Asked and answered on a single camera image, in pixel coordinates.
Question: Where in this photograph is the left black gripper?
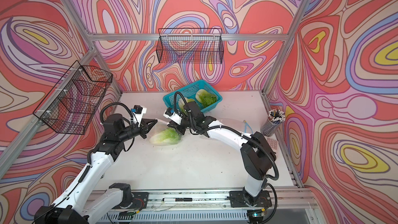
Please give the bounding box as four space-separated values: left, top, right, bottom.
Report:
117 119 157 144

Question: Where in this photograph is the small perforated bag with cabbage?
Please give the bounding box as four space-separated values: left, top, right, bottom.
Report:
148 119 182 146

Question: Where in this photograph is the clear blue zip-top bag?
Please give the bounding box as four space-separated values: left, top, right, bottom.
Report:
209 118 254 136

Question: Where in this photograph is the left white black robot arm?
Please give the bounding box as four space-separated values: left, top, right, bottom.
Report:
33 102 158 224

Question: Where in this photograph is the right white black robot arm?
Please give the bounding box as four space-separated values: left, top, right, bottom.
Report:
164 91 279 206

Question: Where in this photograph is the teal plastic basket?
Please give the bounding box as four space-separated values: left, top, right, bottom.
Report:
163 80 223 113

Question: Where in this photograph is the cup of pens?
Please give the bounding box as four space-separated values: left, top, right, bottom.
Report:
261 109 286 136

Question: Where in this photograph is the left black wire basket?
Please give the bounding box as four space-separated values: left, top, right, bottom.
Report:
33 61 113 135

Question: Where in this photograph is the black wire basket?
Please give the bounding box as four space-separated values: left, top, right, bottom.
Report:
33 61 113 135
156 28 224 64

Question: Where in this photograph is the back black wire basket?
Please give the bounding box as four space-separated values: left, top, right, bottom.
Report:
156 28 224 64

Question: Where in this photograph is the aluminium frame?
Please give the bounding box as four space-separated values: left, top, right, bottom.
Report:
0 0 324 190

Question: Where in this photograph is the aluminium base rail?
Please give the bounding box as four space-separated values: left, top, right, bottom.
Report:
52 188 324 224

